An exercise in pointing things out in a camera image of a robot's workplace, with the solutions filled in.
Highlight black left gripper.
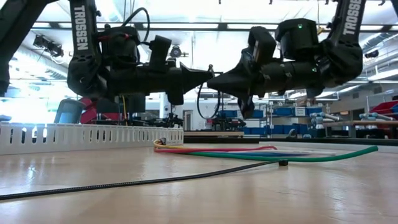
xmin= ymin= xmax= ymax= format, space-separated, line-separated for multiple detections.
xmin=144 ymin=35 xmax=215 ymax=106

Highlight red cable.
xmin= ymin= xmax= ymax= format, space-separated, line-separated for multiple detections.
xmin=154 ymin=145 xmax=278 ymax=154

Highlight black left camera cable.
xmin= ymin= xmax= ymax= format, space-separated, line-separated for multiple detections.
xmin=121 ymin=6 xmax=151 ymax=44

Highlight red background cart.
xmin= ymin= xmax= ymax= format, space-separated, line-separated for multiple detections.
xmin=79 ymin=96 xmax=123 ymax=123

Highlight black aluminium table frame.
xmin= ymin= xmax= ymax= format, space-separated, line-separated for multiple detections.
xmin=183 ymin=136 xmax=398 ymax=147

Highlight white cable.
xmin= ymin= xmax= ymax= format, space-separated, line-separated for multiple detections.
xmin=270 ymin=150 xmax=337 ymax=156

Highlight wooden background workbench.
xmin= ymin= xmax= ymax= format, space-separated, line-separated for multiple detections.
xmin=183 ymin=129 xmax=246 ymax=138

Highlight long black zip tie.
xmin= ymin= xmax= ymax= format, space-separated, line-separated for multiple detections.
xmin=0 ymin=159 xmax=289 ymax=201

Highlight white office chair blue seat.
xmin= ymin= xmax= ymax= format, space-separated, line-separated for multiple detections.
xmin=53 ymin=98 xmax=87 ymax=124

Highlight blue bin storage shelf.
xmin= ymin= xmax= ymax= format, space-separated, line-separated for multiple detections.
xmin=214 ymin=101 xmax=326 ymax=138

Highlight red plastic bin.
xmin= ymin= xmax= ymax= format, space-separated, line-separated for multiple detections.
xmin=368 ymin=99 xmax=398 ymax=121

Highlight wooden background table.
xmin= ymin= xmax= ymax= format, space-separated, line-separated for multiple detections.
xmin=322 ymin=119 xmax=398 ymax=140

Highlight white slotted cable duct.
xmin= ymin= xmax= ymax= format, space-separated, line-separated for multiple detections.
xmin=0 ymin=122 xmax=185 ymax=156

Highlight green cable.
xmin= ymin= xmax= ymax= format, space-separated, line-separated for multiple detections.
xmin=186 ymin=145 xmax=379 ymax=163

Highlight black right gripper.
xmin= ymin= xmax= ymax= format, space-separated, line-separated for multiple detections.
xmin=207 ymin=26 xmax=292 ymax=119

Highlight black overhead camera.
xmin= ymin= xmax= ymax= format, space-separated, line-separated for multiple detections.
xmin=169 ymin=45 xmax=190 ymax=59

